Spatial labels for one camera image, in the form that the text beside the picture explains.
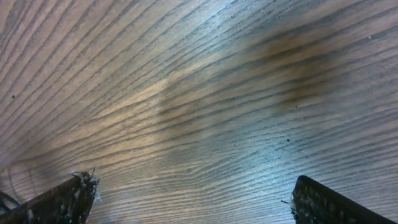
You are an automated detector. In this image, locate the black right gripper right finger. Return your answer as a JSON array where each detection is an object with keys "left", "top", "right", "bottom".
[{"left": 289, "top": 175, "right": 397, "bottom": 224}]

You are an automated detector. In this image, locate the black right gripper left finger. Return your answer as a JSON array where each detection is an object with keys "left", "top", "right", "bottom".
[{"left": 1, "top": 172, "right": 100, "bottom": 224}]

